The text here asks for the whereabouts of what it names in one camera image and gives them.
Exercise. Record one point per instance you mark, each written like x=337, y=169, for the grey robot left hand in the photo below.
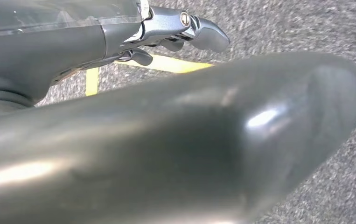
x=134, y=154

